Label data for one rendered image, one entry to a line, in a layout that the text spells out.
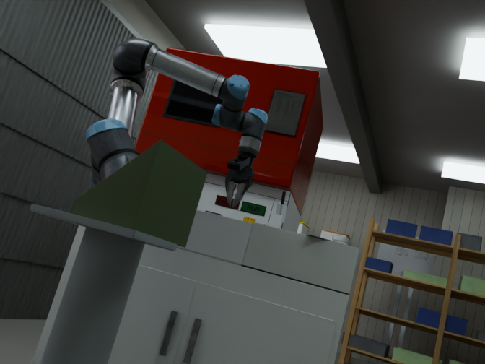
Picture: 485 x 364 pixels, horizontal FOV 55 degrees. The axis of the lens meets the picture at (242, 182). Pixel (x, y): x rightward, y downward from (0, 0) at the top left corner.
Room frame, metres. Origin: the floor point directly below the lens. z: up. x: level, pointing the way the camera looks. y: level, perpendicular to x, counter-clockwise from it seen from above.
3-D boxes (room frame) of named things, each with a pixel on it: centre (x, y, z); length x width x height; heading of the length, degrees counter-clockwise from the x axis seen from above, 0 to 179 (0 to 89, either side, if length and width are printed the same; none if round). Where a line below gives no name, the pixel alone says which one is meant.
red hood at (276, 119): (2.57, 0.09, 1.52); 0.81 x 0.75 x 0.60; 76
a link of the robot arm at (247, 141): (1.64, 0.01, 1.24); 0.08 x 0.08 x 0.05
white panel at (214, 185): (2.26, 0.16, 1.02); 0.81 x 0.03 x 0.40; 76
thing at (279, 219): (1.83, -0.18, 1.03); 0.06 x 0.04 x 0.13; 166
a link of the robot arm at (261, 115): (1.63, 0.01, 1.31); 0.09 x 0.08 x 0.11; 94
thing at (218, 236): (1.66, 0.19, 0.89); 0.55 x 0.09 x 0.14; 76
